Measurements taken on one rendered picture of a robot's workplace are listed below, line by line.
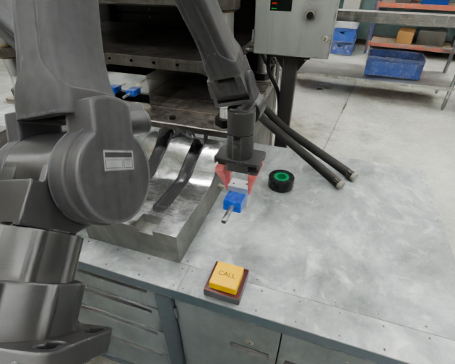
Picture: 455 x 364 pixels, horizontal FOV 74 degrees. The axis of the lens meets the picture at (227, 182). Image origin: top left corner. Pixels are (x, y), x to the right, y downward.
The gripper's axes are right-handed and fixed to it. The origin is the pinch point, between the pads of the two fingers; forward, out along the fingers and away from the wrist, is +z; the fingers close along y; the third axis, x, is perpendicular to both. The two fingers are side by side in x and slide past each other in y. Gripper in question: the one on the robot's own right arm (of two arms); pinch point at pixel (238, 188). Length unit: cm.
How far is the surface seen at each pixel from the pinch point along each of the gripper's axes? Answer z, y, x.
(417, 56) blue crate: 39, -107, -389
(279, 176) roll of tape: 11.7, -5.9, -26.5
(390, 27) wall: 39, -100, -646
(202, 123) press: 14, 36, -62
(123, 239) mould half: 12.2, 25.1, 13.6
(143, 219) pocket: 7.9, 21.1, 9.7
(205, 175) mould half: 5.2, 12.7, -9.7
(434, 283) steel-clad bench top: 15.2, -46.1, -0.2
